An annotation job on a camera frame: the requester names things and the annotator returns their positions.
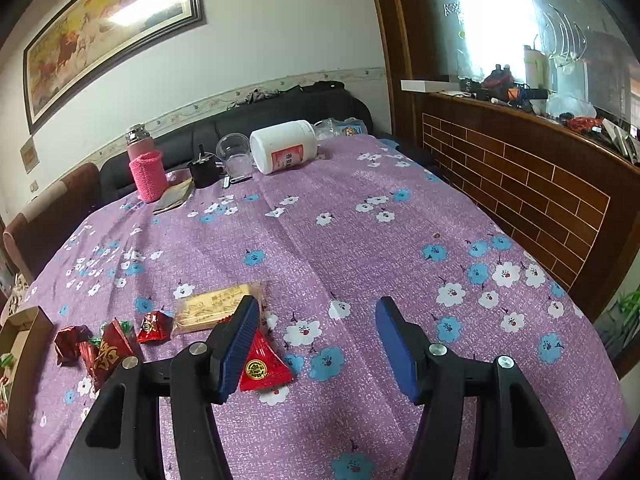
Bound bright red gold-seal snack packet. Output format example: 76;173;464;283
239;327;296;393

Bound white jar with red label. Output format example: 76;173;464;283
249;120;319;175

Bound purple floral tablecloth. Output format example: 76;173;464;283
27;132;633;480

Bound cardboard box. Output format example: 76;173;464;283
0;306;55;433

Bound brown paper packet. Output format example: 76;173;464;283
152;178;195;216

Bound clear plastic cup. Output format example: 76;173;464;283
216;132;253;181

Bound black sofa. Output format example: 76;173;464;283
97;82;436;208

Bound small black box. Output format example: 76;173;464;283
187;144;224;190

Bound pile of clutter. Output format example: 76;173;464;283
457;62;640;166

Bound dark cloth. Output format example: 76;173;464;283
227;80;346;106

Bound wooden brick-pattern partition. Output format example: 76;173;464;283
365;0;640;381

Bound pink bottle with knitted sleeve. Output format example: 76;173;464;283
125;125;169;204

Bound etched glass panel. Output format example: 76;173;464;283
390;0;640;126

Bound gold pastry packet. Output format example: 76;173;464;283
171;282;266;338

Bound green wrapped candy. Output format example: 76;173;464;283
86;321;108;350

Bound dark red crumpled snack packet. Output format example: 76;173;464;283
80;317;143;393

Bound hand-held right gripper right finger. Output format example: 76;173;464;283
375;296;576;480

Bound clear plastic bag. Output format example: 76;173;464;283
314;117;370;142

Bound red rectangular snack packet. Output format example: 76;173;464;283
54;325;91;367

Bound brown chair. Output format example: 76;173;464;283
2;162;101;281

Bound beige wall plate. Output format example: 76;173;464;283
20;140;41;173

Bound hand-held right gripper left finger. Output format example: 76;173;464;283
57;295;262;480

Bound flat white box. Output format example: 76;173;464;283
400;76;461;93

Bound framed wall painting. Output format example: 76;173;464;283
22;0;207;135

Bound green plant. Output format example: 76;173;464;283
595;287;640;361

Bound small red wrapped candy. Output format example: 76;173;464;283
136;310;175;345

